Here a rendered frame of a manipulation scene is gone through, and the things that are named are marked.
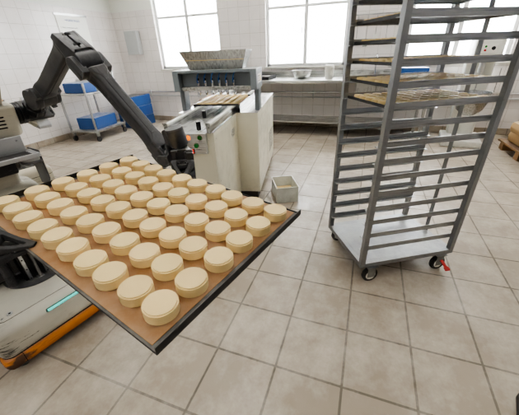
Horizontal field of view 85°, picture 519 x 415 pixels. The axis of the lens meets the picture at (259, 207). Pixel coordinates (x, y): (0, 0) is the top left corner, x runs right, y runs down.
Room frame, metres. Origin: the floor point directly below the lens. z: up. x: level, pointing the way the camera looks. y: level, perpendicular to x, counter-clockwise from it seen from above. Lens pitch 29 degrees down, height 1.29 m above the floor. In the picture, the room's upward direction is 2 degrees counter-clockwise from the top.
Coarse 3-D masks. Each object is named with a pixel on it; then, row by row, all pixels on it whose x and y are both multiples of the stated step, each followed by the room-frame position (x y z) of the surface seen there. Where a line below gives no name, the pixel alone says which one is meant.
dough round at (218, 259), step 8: (216, 248) 0.40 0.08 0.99; (224, 248) 0.40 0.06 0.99; (208, 256) 0.38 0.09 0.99; (216, 256) 0.38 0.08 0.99; (224, 256) 0.38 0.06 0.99; (232, 256) 0.38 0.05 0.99; (208, 264) 0.36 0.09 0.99; (216, 264) 0.36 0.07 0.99; (224, 264) 0.36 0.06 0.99; (232, 264) 0.38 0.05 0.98; (216, 272) 0.36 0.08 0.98
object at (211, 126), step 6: (252, 90) 3.64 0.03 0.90; (228, 108) 2.43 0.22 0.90; (234, 108) 2.56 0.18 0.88; (222, 114) 2.17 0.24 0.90; (228, 114) 2.34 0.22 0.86; (216, 120) 2.00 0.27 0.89; (222, 120) 2.16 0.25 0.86; (210, 126) 1.86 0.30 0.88; (216, 126) 1.98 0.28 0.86; (210, 132) 1.85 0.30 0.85
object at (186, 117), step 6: (198, 108) 2.50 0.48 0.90; (204, 108) 2.67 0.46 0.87; (210, 108) 2.84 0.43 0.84; (186, 114) 2.24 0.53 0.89; (192, 114) 2.36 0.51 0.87; (198, 114) 2.49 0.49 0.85; (174, 120) 2.01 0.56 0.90; (180, 120) 2.12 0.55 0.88; (186, 120) 2.23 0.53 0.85; (168, 126) 1.91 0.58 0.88
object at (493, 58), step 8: (464, 56) 1.41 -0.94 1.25; (472, 56) 1.42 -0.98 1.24; (480, 56) 1.43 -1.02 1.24; (488, 56) 1.44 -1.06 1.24; (496, 56) 1.44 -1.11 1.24; (504, 56) 1.45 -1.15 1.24; (408, 64) 1.36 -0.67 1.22; (416, 64) 1.37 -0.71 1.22; (424, 64) 1.38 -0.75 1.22; (432, 64) 1.39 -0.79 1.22; (440, 64) 1.39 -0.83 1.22
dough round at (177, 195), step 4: (176, 188) 0.63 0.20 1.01; (180, 188) 0.63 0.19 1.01; (184, 188) 0.63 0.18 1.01; (168, 192) 0.62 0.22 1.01; (172, 192) 0.61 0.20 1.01; (176, 192) 0.61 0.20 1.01; (180, 192) 0.61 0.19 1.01; (184, 192) 0.61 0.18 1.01; (188, 192) 0.62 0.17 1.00; (168, 196) 0.60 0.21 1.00; (172, 196) 0.60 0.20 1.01; (176, 196) 0.59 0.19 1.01; (180, 196) 0.60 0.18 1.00; (184, 196) 0.60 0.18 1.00; (172, 200) 0.59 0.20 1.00; (176, 200) 0.59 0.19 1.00; (180, 200) 0.59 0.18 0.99; (184, 200) 0.60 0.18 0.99
